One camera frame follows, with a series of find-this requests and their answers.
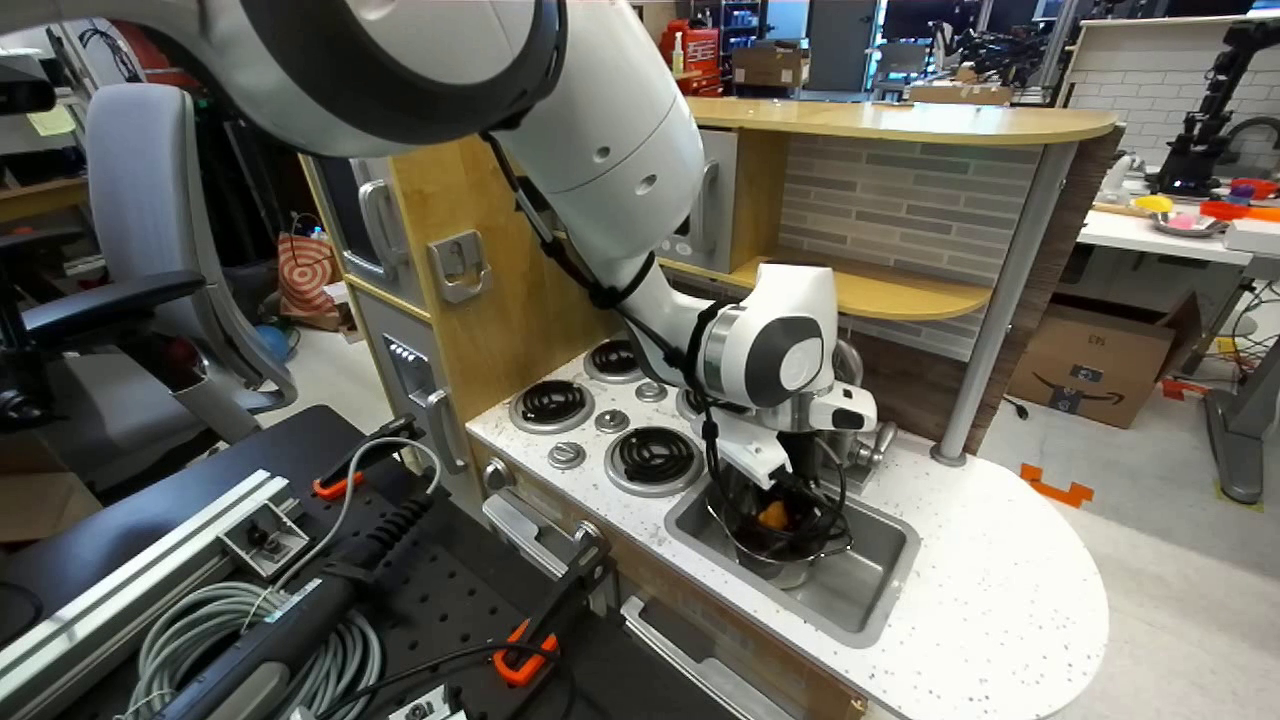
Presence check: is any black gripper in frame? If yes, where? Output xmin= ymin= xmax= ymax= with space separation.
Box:
xmin=701 ymin=410 xmax=881 ymax=537

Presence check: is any orange toy object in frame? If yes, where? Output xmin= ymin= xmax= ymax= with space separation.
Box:
xmin=755 ymin=500 xmax=790 ymax=532

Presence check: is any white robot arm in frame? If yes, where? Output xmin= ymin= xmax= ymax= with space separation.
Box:
xmin=0 ymin=0 xmax=877 ymax=557

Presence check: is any silver pot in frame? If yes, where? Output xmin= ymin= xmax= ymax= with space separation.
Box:
xmin=727 ymin=519 xmax=853 ymax=576

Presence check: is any toy kitchen sink basin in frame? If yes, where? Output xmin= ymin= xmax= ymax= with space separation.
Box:
xmin=667 ymin=479 xmax=920 ymax=649

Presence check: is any middle stove burner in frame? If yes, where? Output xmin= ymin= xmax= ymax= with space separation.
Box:
xmin=603 ymin=429 xmax=701 ymax=498

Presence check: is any stove burner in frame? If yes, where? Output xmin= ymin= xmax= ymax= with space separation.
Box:
xmin=603 ymin=429 xmax=701 ymax=498
xmin=584 ymin=341 xmax=645 ymax=383
xmin=507 ymin=380 xmax=594 ymax=437

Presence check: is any back stove burner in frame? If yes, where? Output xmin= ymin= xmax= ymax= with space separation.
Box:
xmin=584 ymin=341 xmax=645 ymax=383

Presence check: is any front stove burner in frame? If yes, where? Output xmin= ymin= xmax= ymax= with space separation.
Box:
xmin=507 ymin=380 xmax=594 ymax=437

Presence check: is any cardboard box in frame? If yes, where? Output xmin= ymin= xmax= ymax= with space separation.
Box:
xmin=1010 ymin=298 xmax=1200 ymax=429

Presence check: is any orange black clamp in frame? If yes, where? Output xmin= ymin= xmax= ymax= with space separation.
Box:
xmin=487 ymin=564 xmax=603 ymax=688

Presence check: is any grey office chair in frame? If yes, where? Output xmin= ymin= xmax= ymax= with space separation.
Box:
xmin=6 ymin=83 xmax=297 ymax=441

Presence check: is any grey coiled cable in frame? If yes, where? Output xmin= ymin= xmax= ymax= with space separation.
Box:
xmin=119 ymin=576 xmax=387 ymax=720

